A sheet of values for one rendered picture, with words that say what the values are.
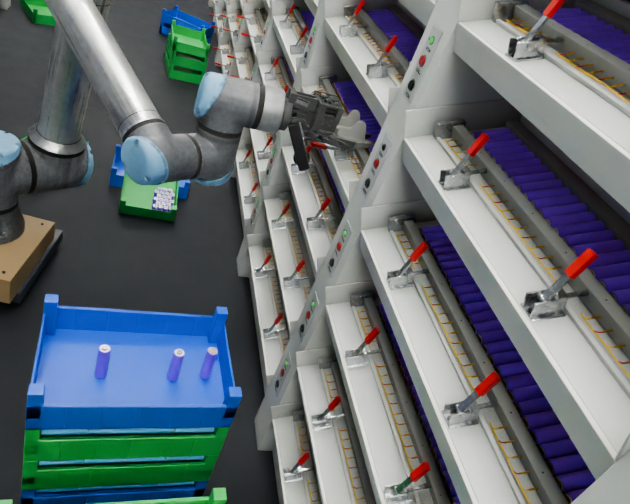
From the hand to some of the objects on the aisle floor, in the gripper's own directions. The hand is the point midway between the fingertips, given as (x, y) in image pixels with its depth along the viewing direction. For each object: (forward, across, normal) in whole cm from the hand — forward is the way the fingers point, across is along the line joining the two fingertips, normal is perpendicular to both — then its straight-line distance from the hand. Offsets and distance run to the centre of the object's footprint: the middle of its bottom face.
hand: (365, 141), depth 121 cm
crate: (-40, +86, +74) cm, 121 cm away
